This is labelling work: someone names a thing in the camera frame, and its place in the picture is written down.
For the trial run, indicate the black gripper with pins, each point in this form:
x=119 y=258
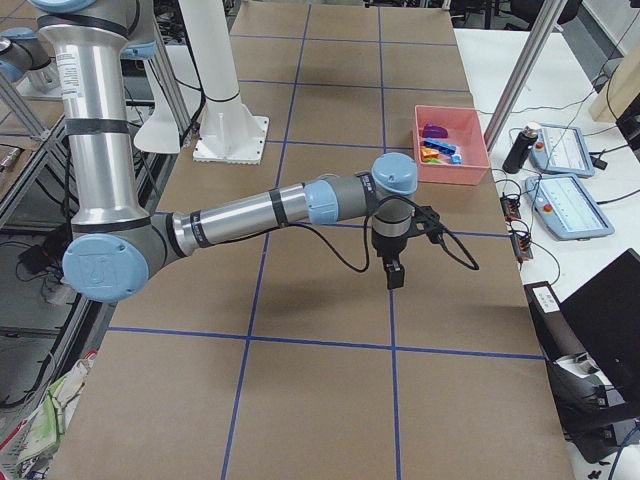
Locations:
x=389 y=246

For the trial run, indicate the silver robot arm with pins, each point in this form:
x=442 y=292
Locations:
x=119 y=239

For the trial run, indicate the far teach pendant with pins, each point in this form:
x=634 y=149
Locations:
x=561 y=149

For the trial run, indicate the long blue studded block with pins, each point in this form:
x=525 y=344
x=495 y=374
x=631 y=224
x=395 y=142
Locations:
x=442 y=147

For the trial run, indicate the pink plastic box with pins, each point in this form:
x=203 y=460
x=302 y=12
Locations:
x=464 y=134

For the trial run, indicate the near teach pendant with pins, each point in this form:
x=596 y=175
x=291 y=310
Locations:
x=566 y=207

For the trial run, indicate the orange sloped block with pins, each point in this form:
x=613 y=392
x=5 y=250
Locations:
x=430 y=155

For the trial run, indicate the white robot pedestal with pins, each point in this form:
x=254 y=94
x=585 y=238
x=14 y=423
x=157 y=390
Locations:
x=228 y=132

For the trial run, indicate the purple sloped block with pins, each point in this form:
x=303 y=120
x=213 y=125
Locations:
x=430 y=130

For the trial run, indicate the black laptop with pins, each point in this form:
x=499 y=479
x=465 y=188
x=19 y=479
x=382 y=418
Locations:
x=604 y=316

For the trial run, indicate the black water bottle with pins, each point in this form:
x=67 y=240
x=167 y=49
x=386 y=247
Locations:
x=519 y=150

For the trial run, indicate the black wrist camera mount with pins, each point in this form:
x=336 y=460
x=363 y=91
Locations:
x=426 y=221

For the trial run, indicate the aluminium frame post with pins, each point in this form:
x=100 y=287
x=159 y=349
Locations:
x=547 y=18

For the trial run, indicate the teach pendant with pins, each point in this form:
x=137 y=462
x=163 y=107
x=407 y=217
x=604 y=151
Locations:
x=561 y=149
x=566 y=207

